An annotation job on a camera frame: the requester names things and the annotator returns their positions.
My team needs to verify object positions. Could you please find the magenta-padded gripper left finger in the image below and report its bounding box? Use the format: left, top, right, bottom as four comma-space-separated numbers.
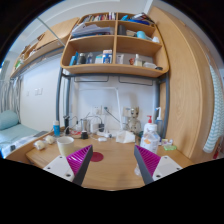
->
43, 144, 94, 187

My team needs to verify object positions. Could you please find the white power strip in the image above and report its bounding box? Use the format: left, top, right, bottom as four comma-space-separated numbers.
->
96, 130, 114, 139

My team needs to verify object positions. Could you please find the grey metal shelf frame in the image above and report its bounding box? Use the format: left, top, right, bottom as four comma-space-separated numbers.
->
55, 66, 170, 139

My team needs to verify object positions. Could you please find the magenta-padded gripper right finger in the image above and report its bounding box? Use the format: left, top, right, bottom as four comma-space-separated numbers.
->
133, 144, 184, 186

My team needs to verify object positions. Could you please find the black upright device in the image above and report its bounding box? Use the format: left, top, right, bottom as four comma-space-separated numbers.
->
63, 115, 71, 135

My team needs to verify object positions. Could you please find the wooden wardrobe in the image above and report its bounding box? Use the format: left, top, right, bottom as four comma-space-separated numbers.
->
148, 6, 214, 164

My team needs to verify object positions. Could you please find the teal pillow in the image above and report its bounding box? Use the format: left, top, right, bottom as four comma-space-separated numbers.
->
0, 110, 20, 131

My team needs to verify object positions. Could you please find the blue white tube bottle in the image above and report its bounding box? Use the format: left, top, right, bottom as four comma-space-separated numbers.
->
52, 120, 61, 138

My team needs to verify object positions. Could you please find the striped hanging towel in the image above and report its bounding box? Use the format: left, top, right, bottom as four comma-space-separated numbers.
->
203, 63, 224, 154

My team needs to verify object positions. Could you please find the wrapped bread bun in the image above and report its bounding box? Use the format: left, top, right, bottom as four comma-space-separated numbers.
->
33, 139, 46, 151
44, 134, 56, 145

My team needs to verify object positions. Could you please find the white wall outlet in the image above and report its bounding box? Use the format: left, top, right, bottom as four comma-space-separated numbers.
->
93, 105, 113, 116

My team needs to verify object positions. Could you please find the clear plastic water bottle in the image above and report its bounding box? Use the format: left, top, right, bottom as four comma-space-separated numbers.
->
139, 123, 161, 155

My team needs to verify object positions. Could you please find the pink white small box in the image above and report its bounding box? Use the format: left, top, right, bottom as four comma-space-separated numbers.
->
160, 138, 174, 147

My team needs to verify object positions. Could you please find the wooden shelf unit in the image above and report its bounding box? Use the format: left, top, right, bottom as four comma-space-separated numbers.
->
60, 11, 170, 79

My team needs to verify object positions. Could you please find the flat round red coaster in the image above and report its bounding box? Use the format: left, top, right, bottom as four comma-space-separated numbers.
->
89, 151, 105, 163

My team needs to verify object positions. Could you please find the bed with light bedding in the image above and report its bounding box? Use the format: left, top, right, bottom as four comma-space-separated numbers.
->
0, 123, 51, 158

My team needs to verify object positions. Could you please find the green sponge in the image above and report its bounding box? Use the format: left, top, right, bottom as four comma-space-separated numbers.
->
163, 144, 178, 151

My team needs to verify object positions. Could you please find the tree creature figurine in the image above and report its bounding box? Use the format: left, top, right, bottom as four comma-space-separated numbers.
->
128, 106, 143, 134

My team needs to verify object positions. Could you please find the cream ceramic cup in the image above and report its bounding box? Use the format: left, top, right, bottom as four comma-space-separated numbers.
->
56, 135, 75, 158

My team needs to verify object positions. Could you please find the wooden upper bunk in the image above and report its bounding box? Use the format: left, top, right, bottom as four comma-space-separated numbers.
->
9, 17, 81, 79

